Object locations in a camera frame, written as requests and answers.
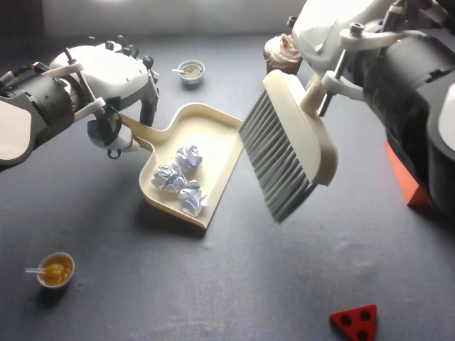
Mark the small bowl of yellow food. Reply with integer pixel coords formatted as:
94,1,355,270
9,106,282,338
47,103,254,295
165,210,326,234
38,251,76,289

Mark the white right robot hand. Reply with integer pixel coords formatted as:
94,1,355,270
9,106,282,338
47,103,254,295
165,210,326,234
286,0,396,78

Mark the red triangle with holes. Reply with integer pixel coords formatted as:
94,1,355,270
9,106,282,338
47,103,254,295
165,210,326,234
329,304,378,341

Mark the cream plastic dustpan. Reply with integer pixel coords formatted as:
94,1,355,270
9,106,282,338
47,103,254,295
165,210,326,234
120,102,246,238

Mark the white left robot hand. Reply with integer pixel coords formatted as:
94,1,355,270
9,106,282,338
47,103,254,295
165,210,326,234
48,34,161,161

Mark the small patterned soup bowl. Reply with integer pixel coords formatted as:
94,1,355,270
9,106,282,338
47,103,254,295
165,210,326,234
177,59,207,88

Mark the toy cupcake with red hearts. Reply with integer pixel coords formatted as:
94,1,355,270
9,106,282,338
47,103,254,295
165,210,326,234
262,33,304,75

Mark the large orange block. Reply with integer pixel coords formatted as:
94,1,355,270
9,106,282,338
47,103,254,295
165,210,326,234
385,139,433,207

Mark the white paper ball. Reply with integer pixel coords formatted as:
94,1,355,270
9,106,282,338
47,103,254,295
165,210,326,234
151,164,188,193
171,144,204,174
177,180,210,217

